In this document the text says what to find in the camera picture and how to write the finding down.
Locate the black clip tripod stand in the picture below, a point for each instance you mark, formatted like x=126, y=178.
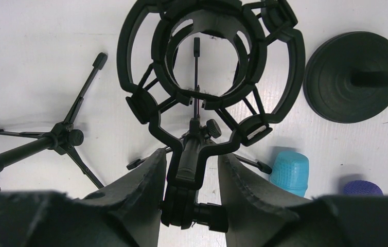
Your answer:
x=63, y=138

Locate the teal microphone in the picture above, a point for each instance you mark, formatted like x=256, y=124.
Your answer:
x=290, y=172

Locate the black shock-mount tripod stand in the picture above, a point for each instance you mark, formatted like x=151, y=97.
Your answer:
x=208, y=118

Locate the black round-base mic stand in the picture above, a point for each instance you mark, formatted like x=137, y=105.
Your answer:
x=346, y=78

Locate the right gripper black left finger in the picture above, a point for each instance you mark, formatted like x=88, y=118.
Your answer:
x=124, y=213

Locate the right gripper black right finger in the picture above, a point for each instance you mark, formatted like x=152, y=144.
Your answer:
x=261, y=214

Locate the purple microphone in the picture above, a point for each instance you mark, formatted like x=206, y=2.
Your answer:
x=361, y=187

